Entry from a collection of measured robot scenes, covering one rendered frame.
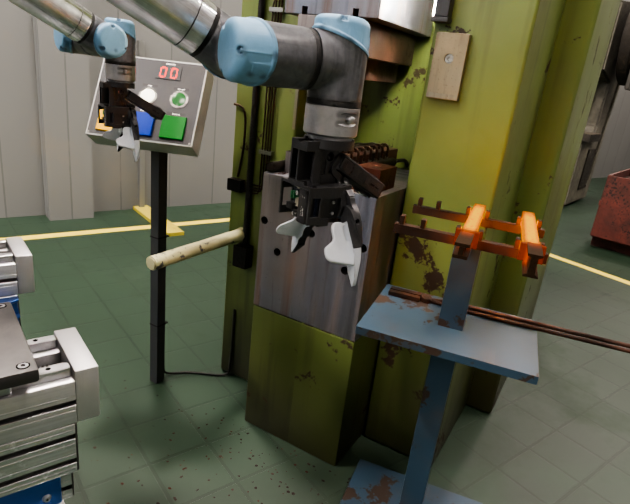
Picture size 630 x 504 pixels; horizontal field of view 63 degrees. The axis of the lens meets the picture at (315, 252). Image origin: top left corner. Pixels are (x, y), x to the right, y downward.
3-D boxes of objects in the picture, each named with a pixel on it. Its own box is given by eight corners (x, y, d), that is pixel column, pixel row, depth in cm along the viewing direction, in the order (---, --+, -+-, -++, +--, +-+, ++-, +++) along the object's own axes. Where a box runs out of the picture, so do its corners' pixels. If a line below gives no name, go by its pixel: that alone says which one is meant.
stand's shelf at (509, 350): (536, 385, 107) (538, 377, 106) (354, 333, 119) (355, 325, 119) (534, 327, 134) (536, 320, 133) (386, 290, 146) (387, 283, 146)
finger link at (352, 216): (339, 255, 74) (323, 199, 75) (348, 253, 75) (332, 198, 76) (359, 245, 70) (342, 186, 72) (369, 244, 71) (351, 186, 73)
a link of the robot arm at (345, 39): (298, 12, 67) (352, 22, 71) (290, 99, 71) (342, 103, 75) (328, 10, 61) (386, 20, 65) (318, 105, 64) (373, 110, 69)
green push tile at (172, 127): (181, 140, 156) (186, 117, 157) (157, 137, 156) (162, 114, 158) (183, 142, 158) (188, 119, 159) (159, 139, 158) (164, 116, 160)
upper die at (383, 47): (356, 55, 139) (361, 17, 135) (295, 49, 148) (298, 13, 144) (411, 66, 173) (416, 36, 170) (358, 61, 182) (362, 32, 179)
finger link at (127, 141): (118, 161, 136) (111, 130, 137) (140, 161, 139) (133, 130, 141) (121, 156, 133) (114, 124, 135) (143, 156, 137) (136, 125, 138)
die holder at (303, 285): (354, 342, 154) (376, 198, 139) (253, 303, 171) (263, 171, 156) (418, 288, 200) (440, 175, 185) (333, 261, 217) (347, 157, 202)
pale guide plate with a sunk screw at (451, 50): (457, 101, 140) (470, 33, 134) (425, 97, 144) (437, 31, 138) (459, 101, 141) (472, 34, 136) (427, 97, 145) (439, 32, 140)
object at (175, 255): (156, 274, 154) (156, 257, 152) (144, 269, 156) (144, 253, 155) (247, 242, 191) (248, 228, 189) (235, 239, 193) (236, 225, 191)
